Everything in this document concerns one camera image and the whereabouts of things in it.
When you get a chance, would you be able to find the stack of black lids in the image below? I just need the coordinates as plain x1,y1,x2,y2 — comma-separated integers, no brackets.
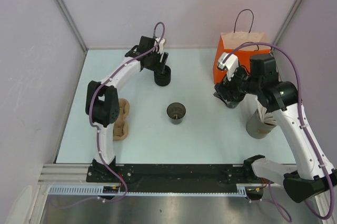
154,65,171,87

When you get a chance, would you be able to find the grey straw holder cup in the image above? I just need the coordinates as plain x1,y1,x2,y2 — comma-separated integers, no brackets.
245,109,276,139

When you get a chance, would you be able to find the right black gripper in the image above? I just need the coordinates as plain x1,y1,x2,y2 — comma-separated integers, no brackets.
214,63,262,105

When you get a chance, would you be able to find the orange paper bag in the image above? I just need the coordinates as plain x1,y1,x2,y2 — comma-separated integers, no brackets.
212,9,271,85

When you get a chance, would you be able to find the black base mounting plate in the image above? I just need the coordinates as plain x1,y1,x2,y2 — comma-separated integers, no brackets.
86,162,267,192

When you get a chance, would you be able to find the single black coffee cup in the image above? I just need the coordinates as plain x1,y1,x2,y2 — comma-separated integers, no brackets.
166,103,186,125

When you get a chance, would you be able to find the white slotted cable duct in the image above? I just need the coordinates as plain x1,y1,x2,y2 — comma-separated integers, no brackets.
48,185,262,197

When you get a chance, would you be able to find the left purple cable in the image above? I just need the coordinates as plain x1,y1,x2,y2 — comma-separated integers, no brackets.
88,22,166,203

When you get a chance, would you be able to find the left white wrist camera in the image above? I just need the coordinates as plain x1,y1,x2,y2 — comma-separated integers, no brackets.
155,37,166,54

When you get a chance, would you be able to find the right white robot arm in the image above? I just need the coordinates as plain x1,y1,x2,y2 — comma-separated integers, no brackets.
214,53,336,203

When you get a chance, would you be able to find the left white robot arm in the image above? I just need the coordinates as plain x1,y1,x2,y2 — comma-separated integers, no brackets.
85,36,171,182

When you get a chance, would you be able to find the purple cable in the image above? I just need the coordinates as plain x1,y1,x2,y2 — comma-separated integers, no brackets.
88,22,166,203
222,42,337,221

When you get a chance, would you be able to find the stack of black cups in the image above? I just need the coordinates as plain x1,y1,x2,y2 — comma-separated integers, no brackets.
224,95,245,109

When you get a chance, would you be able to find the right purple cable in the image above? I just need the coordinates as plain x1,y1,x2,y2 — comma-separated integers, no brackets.
222,42,337,221

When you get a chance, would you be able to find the left brown cup carrier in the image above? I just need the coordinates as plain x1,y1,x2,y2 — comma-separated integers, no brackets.
113,98,130,141

